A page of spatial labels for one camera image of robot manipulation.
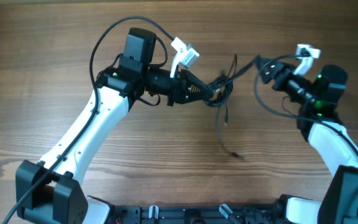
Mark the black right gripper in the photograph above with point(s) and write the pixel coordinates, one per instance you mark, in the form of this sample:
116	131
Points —
286	70

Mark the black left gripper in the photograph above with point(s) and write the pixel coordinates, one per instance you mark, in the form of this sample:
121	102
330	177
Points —
179	89

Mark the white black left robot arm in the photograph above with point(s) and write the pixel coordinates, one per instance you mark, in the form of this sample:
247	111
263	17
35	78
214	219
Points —
49	191

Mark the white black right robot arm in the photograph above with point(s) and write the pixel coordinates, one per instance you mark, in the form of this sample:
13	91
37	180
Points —
321	127

